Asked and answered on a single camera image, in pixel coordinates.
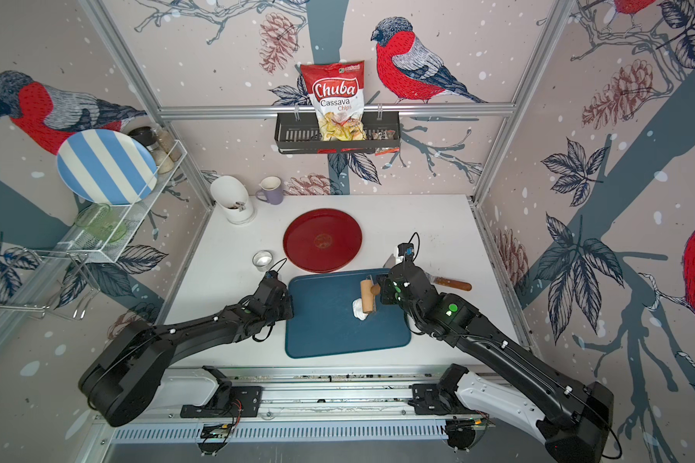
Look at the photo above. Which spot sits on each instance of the purple mug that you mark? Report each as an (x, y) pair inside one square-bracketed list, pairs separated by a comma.
[(271, 191)]

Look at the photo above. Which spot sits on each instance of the black wire wall basket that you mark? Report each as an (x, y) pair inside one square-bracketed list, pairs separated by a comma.
[(296, 134)]

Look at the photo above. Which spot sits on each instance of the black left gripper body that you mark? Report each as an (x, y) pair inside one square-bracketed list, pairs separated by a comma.
[(285, 310)]

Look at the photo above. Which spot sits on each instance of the white wire wall shelf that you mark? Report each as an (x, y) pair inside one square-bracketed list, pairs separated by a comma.
[(98, 256)]

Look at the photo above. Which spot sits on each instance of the white dough piece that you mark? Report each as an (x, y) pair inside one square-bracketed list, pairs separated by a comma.
[(358, 310)]

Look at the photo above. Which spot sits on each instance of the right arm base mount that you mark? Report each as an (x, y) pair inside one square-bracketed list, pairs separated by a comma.
[(440, 398)]

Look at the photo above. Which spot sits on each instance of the red cassava chips bag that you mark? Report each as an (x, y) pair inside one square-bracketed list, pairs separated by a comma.
[(336, 91)]

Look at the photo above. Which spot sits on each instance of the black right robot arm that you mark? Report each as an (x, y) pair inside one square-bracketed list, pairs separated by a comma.
[(572, 420)]

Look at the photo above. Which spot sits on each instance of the metal spatula wooden handle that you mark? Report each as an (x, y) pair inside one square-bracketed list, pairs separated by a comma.
[(436, 280)]

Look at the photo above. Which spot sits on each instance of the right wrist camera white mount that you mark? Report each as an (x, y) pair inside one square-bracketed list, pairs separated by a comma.
[(405, 252)]

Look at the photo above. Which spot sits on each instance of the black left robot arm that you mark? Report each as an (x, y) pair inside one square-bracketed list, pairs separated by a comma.
[(122, 382)]

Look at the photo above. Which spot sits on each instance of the wooden rolling pin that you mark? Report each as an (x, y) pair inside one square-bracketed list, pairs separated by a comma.
[(369, 292)]

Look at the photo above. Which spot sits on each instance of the teal plastic tray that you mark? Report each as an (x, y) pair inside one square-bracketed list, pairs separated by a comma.
[(324, 324)]

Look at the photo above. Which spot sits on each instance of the white cutlery holder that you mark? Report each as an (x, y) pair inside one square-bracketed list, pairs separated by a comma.
[(233, 200)]

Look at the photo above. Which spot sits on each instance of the green glass cup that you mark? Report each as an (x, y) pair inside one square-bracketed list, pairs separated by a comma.
[(102, 222)]

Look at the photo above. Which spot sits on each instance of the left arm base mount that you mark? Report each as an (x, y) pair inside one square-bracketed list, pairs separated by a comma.
[(227, 400)]

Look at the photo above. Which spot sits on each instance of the blue white striped plate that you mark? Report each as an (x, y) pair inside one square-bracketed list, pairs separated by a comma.
[(107, 167)]

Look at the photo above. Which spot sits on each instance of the round red tray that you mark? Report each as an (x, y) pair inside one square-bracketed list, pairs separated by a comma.
[(323, 240)]

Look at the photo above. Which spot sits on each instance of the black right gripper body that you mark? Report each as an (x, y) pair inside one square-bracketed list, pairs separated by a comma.
[(389, 294)]

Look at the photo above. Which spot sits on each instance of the small round metal cutter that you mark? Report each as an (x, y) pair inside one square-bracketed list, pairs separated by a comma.
[(262, 260)]

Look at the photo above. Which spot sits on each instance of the dark lid spice jar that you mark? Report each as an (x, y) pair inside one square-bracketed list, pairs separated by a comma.
[(145, 136)]

